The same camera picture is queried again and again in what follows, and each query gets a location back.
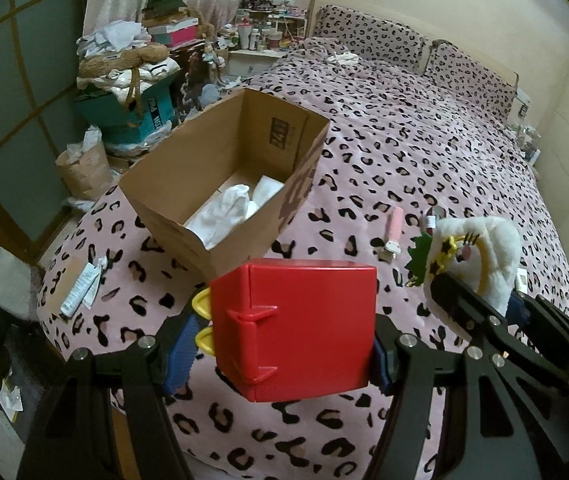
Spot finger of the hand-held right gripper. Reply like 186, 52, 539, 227
509, 292, 569, 386
431, 272, 510, 356

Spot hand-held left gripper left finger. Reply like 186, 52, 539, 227
17, 305, 210, 480

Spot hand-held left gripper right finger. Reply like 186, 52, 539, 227
369, 314, 535, 480

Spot white plush keychain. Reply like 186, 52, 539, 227
407, 216, 521, 318

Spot red plastic box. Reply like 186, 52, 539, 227
192, 258, 378, 403

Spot pink hair roller clip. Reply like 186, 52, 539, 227
379, 206, 405, 261

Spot white cloth gloves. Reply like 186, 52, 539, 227
184, 184, 260, 250

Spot brown cardboard box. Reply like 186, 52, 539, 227
118, 87, 331, 286

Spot red pouch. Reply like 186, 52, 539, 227
422, 207, 445, 235

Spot white striped tube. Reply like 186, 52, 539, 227
61, 262, 100, 317

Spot small bedside bottles cluster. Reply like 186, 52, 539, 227
515, 120, 540, 163

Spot paper-lined waste basket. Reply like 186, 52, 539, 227
56, 132, 110, 201

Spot pink leopard print pillow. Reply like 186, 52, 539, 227
315, 5, 425, 73
425, 40, 518, 121

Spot teal storage box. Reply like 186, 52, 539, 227
74, 80, 178, 146

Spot small plush toys cluster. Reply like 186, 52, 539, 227
184, 35, 226, 111

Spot brown teddy bear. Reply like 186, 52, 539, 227
78, 42, 170, 81

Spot white nightstand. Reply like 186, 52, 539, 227
227, 49, 290, 78

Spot pink shoe box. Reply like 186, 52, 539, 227
149, 15, 200, 48

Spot pile of light clothes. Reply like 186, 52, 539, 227
77, 20, 150, 61

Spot cluttered nightstand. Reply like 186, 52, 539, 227
219, 0, 310, 53

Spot dark green cap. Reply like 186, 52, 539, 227
143, 0, 188, 16

